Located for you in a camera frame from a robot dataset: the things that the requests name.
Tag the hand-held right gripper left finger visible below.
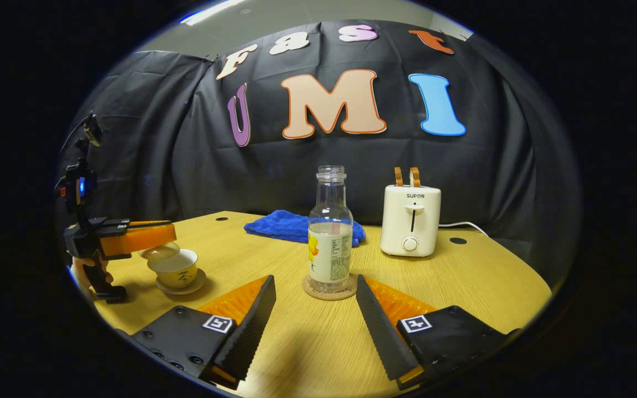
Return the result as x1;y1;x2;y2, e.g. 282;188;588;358
130;275;276;390

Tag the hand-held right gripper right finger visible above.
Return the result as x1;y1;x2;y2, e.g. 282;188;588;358
356;274;519;390

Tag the beige teacup lid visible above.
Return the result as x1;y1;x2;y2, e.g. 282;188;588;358
140;242;180;261

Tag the beige ceramic teacup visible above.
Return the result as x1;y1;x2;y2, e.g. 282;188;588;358
148;249;199;289

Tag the round cork coaster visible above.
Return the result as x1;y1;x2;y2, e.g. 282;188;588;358
302;273;359;302

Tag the clear glass water bottle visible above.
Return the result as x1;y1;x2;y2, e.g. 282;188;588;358
307;165;354;294

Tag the black backdrop cloth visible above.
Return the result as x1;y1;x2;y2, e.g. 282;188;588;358
59;20;580;277

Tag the blue towel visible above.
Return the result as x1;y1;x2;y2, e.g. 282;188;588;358
244;210;367;248

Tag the white toaster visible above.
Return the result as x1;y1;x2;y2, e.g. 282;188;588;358
380;184;442;258

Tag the white power cable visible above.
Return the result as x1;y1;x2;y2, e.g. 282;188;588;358
438;221;488;238

